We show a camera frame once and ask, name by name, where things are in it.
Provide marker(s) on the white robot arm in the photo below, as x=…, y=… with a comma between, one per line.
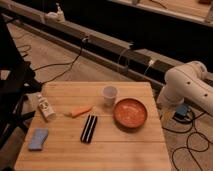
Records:
x=187, y=81

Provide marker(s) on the orange ceramic bowl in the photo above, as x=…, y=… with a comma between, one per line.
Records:
x=130, y=113

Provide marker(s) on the white glue bottle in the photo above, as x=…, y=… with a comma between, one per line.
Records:
x=45, y=108

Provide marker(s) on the blue box on floor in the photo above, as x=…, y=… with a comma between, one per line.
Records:
x=182, y=111

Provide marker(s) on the blue sponge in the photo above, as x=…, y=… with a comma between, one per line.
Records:
x=38, y=139

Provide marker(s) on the grey metal rail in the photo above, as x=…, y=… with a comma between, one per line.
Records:
x=153, y=42

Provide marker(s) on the white object on rail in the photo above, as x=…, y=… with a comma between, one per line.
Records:
x=58, y=15

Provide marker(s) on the black chair frame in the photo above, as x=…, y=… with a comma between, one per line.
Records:
x=19, y=82

